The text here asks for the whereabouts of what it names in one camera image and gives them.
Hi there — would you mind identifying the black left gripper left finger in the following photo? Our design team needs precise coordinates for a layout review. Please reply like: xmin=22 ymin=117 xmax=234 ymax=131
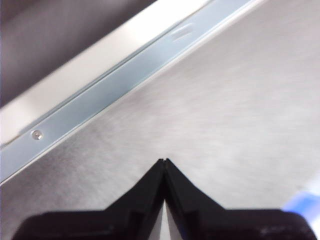
xmin=21 ymin=158 xmax=167 ymax=240

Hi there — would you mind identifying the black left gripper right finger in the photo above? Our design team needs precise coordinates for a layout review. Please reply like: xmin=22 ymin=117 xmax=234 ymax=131
xmin=164 ymin=157 xmax=317 ymax=240

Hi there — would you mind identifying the oven door with beige handle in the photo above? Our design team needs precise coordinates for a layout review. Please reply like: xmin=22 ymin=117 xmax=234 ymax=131
xmin=0 ymin=0 xmax=320 ymax=240

